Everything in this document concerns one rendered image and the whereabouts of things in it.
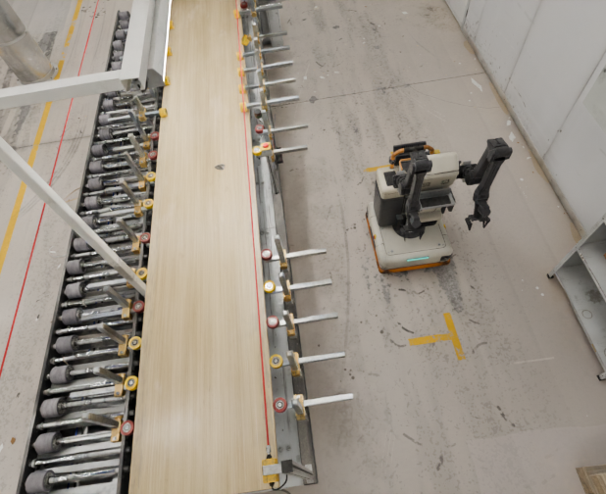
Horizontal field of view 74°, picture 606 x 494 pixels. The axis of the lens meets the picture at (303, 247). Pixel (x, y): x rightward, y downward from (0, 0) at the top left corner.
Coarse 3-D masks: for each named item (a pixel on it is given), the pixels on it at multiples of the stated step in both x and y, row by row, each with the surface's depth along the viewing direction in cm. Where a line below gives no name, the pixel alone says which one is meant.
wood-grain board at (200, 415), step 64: (192, 0) 465; (192, 64) 402; (192, 128) 354; (192, 192) 316; (192, 256) 286; (256, 256) 281; (192, 320) 261; (256, 320) 257; (192, 384) 240; (256, 384) 236; (192, 448) 222; (256, 448) 219
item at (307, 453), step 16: (256, 0) 490; (272, 192) 335; (288, 272) 295; (288, 304) 282; (288, 336) 270; (304, 384) 253; (304, 432) 239; (304, 448) 235; (304, 464) 231; (304, 480) 226
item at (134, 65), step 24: (144, 0) 166; (144, 24) 157; (144, 48) 151; (120, 72) 143; (144, 72) 147; (0, 96) 142; (24, 96) 143; (48, 96) 144; (72, 96) 145; (0, 144) 160; (24, 168) 172; (48, 192) 186; (72, 216) 202; (96, 240) 221; (120, 264) 244; (144, 288) 274
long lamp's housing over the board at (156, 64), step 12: (156, 0) 181; (168, 0) 187; (156, 12) 176; (168, 12) 183; (156, 24) 171; (168, 24) 180; (156, 36) 166; (156, 48) 163; (156, 60) 160; (156, 72) 156; (156, 84) 161
